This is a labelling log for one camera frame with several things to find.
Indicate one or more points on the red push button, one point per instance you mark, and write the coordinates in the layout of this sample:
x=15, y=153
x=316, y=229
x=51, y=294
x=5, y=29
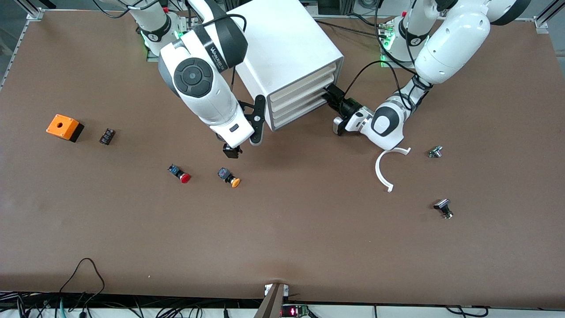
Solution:
x=183, y=177

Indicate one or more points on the grey camera stand beam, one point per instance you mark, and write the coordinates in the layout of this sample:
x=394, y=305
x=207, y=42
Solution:
x=271, y=304

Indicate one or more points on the small black terminal block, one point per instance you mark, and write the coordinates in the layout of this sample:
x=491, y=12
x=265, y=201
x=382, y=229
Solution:
x=107, y=136

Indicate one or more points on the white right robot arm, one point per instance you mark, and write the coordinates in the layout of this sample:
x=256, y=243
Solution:
x=194, y=77

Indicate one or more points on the circuit board with red display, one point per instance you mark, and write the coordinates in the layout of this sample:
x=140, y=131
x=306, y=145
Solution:
x=291, y=311

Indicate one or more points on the white curved plastic piece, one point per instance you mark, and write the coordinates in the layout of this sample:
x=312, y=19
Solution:
x=377, y=169

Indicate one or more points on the small silver metal connector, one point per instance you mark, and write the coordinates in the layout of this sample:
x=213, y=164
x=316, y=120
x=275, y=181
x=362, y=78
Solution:
x=435, y=152

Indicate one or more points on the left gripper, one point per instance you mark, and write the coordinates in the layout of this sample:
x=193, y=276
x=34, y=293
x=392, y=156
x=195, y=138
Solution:
x=348, y=106

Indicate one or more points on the orange push button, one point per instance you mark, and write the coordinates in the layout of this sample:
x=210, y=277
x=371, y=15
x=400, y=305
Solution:
x=229, y=176

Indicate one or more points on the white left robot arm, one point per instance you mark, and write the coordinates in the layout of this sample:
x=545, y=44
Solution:
x=454, y=39

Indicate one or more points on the orange switch box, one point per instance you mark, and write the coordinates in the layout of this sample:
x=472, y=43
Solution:
x=62, y=126

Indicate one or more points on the black silver push button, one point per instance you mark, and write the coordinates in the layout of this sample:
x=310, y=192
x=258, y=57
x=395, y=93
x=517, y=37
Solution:
x=442, y=205

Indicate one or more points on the aluminium frame rail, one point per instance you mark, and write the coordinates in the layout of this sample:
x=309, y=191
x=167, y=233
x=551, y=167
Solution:
x=33, y=11
x=545, y=20

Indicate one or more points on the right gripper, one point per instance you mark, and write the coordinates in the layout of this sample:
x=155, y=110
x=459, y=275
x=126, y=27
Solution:
x=231, y=151

